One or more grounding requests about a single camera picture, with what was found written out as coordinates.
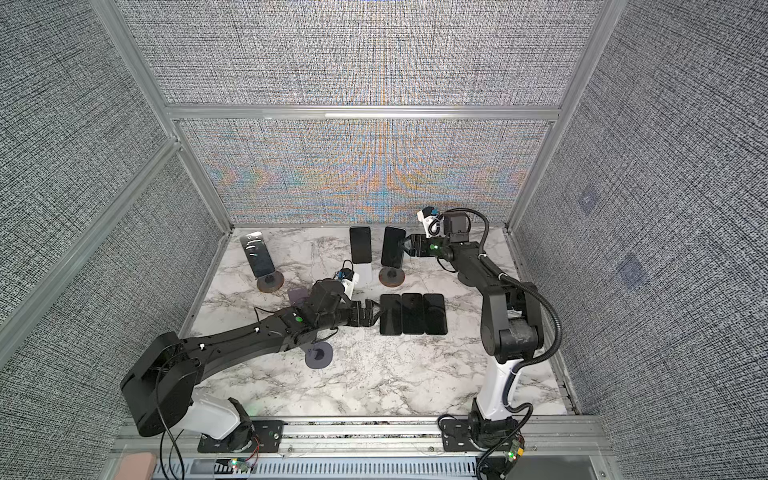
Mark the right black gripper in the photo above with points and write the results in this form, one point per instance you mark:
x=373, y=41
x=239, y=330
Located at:
x=420, y=241

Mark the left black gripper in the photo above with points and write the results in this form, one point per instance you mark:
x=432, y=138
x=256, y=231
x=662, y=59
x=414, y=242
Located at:
x=369, y=319

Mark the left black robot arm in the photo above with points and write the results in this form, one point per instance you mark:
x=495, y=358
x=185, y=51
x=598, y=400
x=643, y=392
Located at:
x=160, y=388

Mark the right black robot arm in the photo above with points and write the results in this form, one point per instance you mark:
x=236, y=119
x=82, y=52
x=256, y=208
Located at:
x=510, y=330

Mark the white phone stand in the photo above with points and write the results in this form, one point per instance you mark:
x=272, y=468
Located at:
x=362, y=274

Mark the wooden round phone stand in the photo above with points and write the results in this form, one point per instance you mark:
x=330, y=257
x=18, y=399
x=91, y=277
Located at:
x=391, y=277

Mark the front-left grey round stand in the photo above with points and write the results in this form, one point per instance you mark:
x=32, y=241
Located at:
x=319, y=355

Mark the second-left grey stand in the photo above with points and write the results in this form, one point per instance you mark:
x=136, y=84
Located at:
x=298, y=296

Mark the phone on white stand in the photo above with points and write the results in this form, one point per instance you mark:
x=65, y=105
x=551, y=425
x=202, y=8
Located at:
x=360, y=245

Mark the far-left brown round stand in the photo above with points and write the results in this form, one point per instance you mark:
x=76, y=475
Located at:
x=270, y=283

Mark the pink box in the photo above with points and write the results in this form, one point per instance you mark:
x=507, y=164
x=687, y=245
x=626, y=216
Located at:
x=136, y=466

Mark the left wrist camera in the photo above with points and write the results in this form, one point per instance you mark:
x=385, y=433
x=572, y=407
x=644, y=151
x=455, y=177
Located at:
x=349, y=279

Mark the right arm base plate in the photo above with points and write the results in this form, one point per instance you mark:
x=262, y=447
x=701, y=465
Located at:
x=456, y=435

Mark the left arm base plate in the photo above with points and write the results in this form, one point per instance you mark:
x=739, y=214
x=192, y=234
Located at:
x=262, y=435

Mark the white vented cable tray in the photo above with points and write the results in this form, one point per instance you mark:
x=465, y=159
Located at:
x=321, y=468

